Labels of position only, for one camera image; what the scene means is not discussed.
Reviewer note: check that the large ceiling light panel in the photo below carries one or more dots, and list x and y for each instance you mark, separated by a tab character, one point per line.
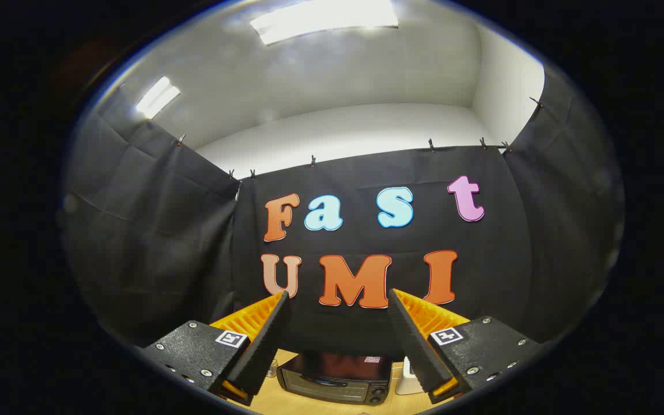
323	17

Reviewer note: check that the black toaster oven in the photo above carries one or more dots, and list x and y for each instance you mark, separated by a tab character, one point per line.
332	383

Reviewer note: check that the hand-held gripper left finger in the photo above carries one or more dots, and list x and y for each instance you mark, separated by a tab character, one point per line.
268	346

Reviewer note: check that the white bread toaster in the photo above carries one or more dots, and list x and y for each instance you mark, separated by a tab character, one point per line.
407	380

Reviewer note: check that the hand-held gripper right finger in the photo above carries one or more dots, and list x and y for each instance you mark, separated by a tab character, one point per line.
415	346

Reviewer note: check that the small ceiling light panel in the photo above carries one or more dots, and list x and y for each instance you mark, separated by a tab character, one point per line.
158	97

